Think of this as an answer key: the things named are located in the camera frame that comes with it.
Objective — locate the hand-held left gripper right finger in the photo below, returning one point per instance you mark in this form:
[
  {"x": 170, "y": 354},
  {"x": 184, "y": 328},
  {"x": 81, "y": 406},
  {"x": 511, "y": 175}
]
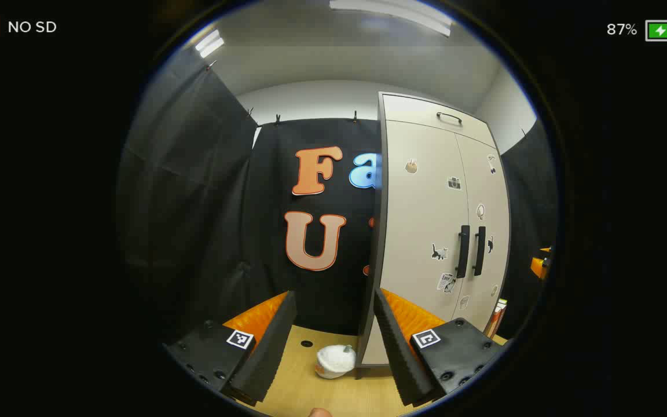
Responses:
[{"x": 403, "y": 359}]

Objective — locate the long ceiling light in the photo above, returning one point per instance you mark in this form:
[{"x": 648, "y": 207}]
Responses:
[
  {"x": 391, "y": 14},
  {"x": 211, "y": 43}
]

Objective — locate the black backdrop cloth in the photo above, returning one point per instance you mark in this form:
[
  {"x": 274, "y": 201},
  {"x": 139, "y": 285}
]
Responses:
[{"x": 194, "y": 202}]

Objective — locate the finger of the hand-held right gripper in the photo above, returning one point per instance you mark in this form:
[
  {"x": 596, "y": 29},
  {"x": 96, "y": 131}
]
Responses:
[{"x": 543, "y": 265}]

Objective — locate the white cabinet flap panel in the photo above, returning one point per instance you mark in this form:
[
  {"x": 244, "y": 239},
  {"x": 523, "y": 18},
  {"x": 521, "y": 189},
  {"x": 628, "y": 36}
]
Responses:
[{"x": 414, "y": 110}]

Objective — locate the white box red edge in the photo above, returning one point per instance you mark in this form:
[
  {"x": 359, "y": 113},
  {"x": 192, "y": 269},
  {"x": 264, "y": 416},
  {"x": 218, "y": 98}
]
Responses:
[{"x": 492, "y": 323}]

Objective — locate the white double-door shoe cabinet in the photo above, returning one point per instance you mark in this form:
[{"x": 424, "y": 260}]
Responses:
[{"x": 375, "y": 255}]

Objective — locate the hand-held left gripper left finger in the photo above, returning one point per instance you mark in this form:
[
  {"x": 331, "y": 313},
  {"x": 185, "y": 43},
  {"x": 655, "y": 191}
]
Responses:
[{"x": 267, "y": 353}]

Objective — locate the white round object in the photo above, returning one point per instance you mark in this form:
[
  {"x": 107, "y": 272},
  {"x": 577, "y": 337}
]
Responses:
[{"x": 334, "y": 360}]

